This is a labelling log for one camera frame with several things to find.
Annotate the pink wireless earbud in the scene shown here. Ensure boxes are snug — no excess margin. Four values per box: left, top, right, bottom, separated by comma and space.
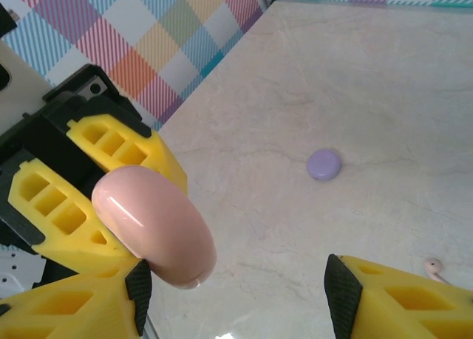
423, 256, 452, 285

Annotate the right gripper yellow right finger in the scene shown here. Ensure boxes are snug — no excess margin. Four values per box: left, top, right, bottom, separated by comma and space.
324, 253, 473, 339

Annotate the purple earbud charging case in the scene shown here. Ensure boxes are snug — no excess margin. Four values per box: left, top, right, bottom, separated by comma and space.
305, 148, 343, 182

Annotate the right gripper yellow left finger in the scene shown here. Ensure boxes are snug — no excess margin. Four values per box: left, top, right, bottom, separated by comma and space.
0, 259, 154, 339

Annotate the pink earbud charging case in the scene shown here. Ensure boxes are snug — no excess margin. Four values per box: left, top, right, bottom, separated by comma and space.
91, 165, 218, 291

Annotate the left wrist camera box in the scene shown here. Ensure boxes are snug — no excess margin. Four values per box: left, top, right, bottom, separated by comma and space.
0, 1, 52, 135

